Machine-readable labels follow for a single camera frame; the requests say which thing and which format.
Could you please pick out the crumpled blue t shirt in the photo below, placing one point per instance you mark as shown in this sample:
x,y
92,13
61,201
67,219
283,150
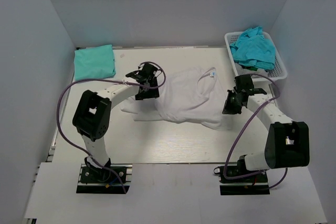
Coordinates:
x,y
253,49

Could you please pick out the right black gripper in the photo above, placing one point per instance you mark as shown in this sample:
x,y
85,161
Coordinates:
x,y
228,109

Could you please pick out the dark green garment in basket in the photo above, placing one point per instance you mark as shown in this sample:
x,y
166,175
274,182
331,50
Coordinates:
x,y
250,68

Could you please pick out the folded green t shirt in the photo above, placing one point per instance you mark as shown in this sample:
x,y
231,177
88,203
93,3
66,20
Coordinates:
x,y
94,62

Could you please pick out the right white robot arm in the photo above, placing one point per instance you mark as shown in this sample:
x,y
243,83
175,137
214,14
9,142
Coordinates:
x,y
287,143

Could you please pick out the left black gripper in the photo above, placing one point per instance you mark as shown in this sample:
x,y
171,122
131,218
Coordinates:
x,y
154,93

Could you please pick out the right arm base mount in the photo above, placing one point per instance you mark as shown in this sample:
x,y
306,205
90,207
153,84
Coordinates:
x,y
238,181

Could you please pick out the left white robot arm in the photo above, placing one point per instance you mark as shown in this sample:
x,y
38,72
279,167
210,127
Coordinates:
x,y
92,116

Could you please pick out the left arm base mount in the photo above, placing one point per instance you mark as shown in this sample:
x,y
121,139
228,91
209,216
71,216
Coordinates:
x,y
94,180

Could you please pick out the white t shirt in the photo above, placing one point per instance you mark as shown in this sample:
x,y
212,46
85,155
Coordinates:
x,y
194,95

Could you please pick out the grey white shirt in basket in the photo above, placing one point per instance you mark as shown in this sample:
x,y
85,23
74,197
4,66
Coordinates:
x,y
241,71

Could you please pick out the white plastic basket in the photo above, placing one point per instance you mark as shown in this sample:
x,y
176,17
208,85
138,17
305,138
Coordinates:
x,y
279,72

